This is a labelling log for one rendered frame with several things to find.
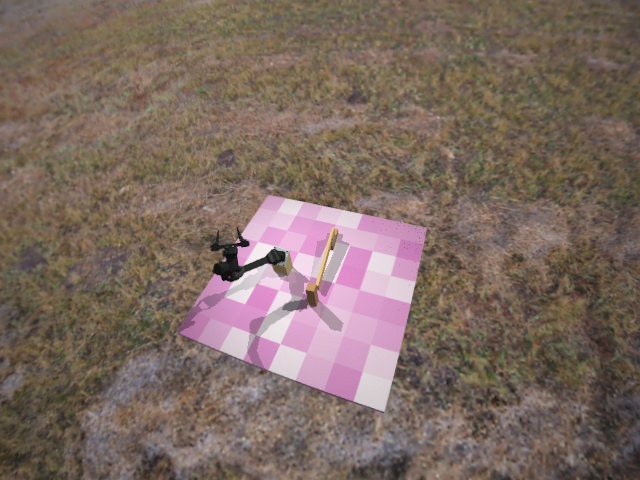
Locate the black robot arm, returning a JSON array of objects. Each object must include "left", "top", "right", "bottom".
[{"left": 212, "top": 247, "right": 285, "bottom": 282}]

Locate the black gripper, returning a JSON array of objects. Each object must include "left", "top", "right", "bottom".
[{"left": 210, "top": 227, "right": 250, "bottom": 261}]

